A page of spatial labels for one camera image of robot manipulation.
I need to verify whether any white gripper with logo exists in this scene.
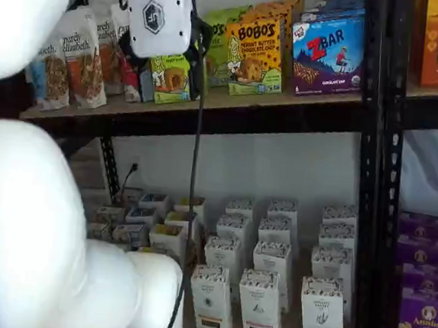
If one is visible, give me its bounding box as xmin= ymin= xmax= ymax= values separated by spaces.
xmin=113 ymin=0 xmax=213 ymax=102

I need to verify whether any granola bag blue label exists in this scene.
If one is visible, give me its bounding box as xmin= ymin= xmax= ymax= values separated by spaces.
xmin=21 ymin=37 xmax=76 ymax=114

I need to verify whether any blue granola box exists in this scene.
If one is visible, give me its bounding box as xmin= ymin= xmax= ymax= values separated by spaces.
xmin=124 ymin=204 xmax=159 ymax=229
xmin=110 ymin=221 xmax=150 ymax=252
xmin=138 ymin=191 xmax=171 ymax=215

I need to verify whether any white box pink strip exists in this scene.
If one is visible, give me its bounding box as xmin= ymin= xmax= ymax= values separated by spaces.
xmin=257 ymin=215 xmax=300 ymax=248
xmin=267 ymin=197 xmax=301 ymax=222
xmin=235 ymin=267 xmax=288 ymax=328
xmin=248 ymin=239 xmax=296 ymax=313

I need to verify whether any white draped sheet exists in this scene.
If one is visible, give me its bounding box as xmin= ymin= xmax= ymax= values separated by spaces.
xmin=397 ymin=125 xmax=438 ymax=219

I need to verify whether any brown granola box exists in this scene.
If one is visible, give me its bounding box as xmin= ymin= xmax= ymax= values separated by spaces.
xmin=121 ymin=187 xmax=144 ymax=205
xmin=92 ymin=204 xmax=127 ymax=228
xmin=88 ymin=221 xmax=114 ymax=242

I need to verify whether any yellow granola box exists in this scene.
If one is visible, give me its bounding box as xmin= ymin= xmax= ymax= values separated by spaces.
xmin=164 ymin=209 xmax=196 ymax=232
xmin=171 ymin=194 xmax=207 ymax=218

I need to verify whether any black plugged power cable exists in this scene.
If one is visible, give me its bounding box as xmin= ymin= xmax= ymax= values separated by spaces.
xmin=120 ymin=164 xmax=137 ymax=204

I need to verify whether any blue Z Bar box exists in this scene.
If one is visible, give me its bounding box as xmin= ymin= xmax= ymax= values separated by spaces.
xmin=315 ymin=0 xmax=367 ymax=16
xmin=300 ymin=2 xmax=366 ymax=30
xmin=286 ymin=15 xmax=368 ymax=102

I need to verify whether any orange Bobo's peanut butter box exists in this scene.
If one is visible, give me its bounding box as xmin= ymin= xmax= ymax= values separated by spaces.
xmin=220 ymin=14 xmax=289 ymax=100
xmin=245 ymin=2 xmax=296 ymax=79
xmin=249 ymin=0 xmax=307 ymax=78

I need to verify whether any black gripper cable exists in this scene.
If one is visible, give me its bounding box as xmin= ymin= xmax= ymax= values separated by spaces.
xmin=157 ymin=0 xmax=216 ymax=328

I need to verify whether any white box yellow-orange strip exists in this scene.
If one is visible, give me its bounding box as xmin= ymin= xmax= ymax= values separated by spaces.
xmin=187 ymin=263 xmax=238 ymax=328
xmin=214 ymin=212 xmax=254 ymax=248
xmin=224 ymin=197 xmax=258 ymax=220
xmin=201 ymin=234 xmax=245 ymax=289

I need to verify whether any granola bag red label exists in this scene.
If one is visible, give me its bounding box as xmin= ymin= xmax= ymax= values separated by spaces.
xmin=103 ymin=3 xmax=150 ymax=103

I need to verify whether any granola bag orange label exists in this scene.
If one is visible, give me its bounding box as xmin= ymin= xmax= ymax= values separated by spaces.
xmin=49 ymin=3 xmax=116 ymax=112
xmin=81 ymin=2 xmax=131 ymax=97

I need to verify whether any black metal shelf unit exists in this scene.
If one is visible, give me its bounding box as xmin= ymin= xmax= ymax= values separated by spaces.
xmin=0 ymin=0 xmax=397 ymax=328
xmin=365 ymin=0 xmax=438 ymax=328

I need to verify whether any green Bobo's apple pie box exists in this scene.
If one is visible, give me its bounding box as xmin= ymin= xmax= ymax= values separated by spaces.
xmin=203 ymin=1 xmax=254 ymax=33
xmin=198 ymin=16 xmax=236 ymax=89
xmin=145 ymin=52 xmax=210 ymax=109

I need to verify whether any white nut box back left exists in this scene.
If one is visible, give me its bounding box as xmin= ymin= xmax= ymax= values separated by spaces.
xmin=146 ymin=222 xmax=188 ymax=262

